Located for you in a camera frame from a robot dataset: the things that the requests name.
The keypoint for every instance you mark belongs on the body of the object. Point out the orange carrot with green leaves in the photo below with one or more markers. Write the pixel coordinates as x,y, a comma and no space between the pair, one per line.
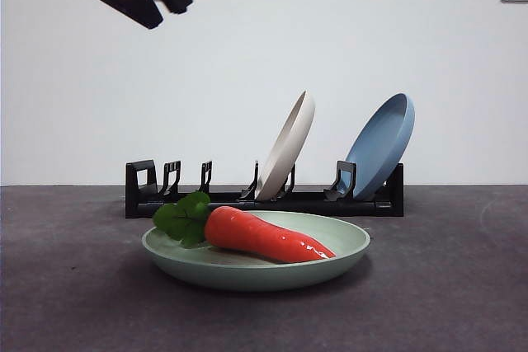
255,232

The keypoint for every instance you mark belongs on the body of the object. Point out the green plate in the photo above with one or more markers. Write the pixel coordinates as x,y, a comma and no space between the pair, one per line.
247,273

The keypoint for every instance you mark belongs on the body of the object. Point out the beige plate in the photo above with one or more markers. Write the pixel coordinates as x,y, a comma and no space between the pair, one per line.
288,142

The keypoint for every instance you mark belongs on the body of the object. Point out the black plate rack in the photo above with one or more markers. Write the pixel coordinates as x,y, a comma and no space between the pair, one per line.
136,207

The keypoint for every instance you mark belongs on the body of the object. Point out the blue plate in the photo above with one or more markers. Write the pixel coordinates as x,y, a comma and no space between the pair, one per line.
379,150

